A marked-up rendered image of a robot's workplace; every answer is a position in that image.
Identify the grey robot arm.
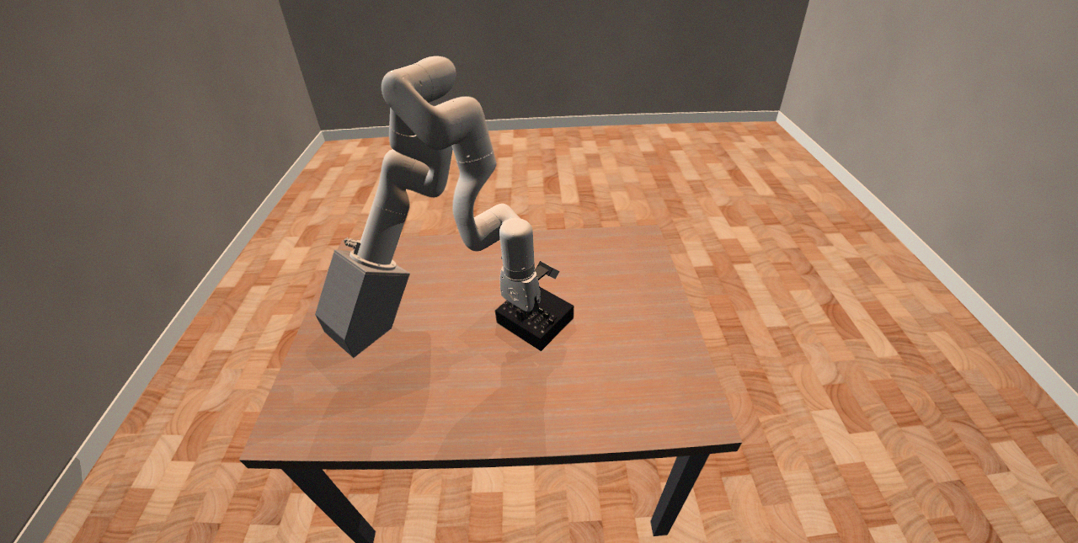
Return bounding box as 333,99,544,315
344,56,559,280

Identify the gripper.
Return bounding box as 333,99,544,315
500,267,541,322

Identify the black lighting desk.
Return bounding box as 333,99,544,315
495,287,573,351

